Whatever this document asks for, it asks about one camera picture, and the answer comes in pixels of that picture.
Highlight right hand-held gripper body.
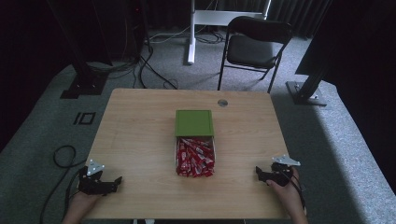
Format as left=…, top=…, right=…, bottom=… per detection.
left=267, top=154, right=302, bottom=188

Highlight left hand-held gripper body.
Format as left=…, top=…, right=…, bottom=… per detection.
left=78, top=159, right=110, bottom=197

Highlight person's right hand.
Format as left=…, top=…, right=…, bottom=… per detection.
left=265, top=167, right=308, bottom=217

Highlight person's left hand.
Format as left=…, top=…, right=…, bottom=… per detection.
left=68, top=189, right=103, bottom=217

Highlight white box drawer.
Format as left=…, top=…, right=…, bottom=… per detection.
left=174, top=135, right=217, bottom=177

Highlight pile of red packets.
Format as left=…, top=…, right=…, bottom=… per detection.
left=176, top=137, right=216, bottom=178

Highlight green box sleeve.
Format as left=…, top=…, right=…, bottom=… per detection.
left=174, top=109, right=216, bottom=138

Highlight black metal stand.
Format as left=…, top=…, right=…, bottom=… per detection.
left=285, top=0, right=334, bottom=107
left=46, top=0, right=109, bottom=100

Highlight black folding chair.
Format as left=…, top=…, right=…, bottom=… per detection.
left=217, top=15, right=294, bottom=94

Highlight dark curtain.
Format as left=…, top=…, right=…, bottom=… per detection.
left=269, top=0, right=332, bottom=40

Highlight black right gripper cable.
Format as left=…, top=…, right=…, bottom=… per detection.
left=284, top=169, right=308, bottom=216

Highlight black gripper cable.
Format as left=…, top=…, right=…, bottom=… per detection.
left=39, top=145, right=89, bottom=224
left=284, top=169, right=308, bottom=216

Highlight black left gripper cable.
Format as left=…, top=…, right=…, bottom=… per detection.
left=39, top=145, right=89, bottom=224

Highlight black floor cable bundle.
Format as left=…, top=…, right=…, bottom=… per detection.
left=87, top=31, right=179, bottom=91

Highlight white desk frame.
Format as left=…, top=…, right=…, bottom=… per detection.
left=186, top=0, right=273, bottom=65

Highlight light floor cables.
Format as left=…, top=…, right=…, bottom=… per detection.
left=148, top=26, right=226, bottom=45

